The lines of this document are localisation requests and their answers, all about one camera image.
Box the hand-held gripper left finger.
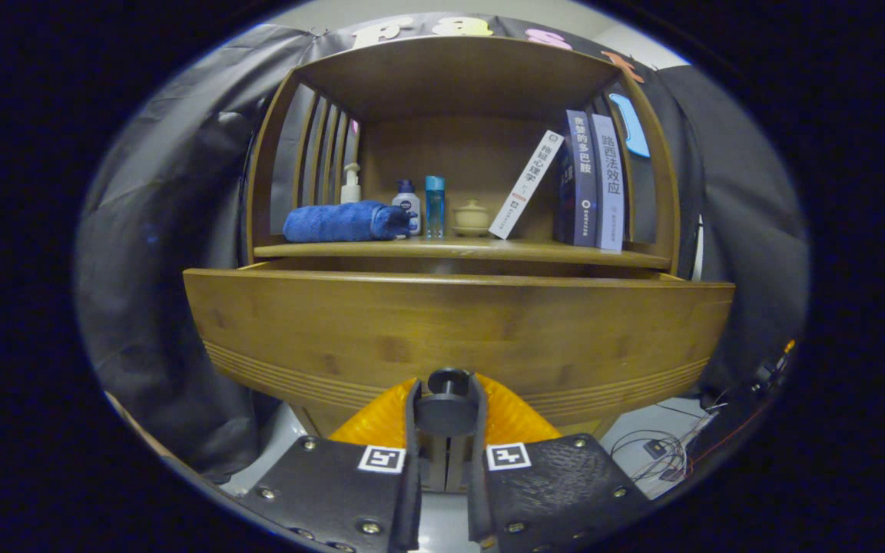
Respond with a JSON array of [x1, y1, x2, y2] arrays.
[[237, 376, 423, 553]]

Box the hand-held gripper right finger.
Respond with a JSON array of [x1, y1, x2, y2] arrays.
[[466, 373, 652, 553]]

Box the wooden drawer with black knob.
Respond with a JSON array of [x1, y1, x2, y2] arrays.
[[183, 258, 737, 440]]

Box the wooden countertop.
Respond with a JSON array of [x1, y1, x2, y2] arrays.
[[254, 234, 674, 270]]

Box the wooden cabinet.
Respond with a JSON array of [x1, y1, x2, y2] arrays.
[[243, 35, 681, 492]]

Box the beige lidded ceramic cup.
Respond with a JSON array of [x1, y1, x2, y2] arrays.
[[452, 199, 491, 237]]

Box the rolled blue towel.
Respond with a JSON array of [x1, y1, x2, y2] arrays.
[[283, 200, 417, 243]]

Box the clear blue bottle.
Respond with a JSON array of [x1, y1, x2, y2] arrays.
[[424, 175, 446, 240]]

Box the white bottle with blue cap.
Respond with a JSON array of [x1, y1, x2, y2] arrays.
[[392, 180, 422, 236]]

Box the white pump bottle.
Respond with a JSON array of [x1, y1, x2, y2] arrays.
[[340, 162, 363, 205]]

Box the white book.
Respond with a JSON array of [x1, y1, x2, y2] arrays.
[[489, 130, 566, 240]]

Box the dark blue book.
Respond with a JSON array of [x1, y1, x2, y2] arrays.
[[552, 109, 598, 248]]

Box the light purple book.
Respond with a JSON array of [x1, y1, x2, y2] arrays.
[[590, 114, 626, 253]]

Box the tangle of black cables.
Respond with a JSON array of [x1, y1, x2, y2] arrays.
[[610, 399, 728, 483]]

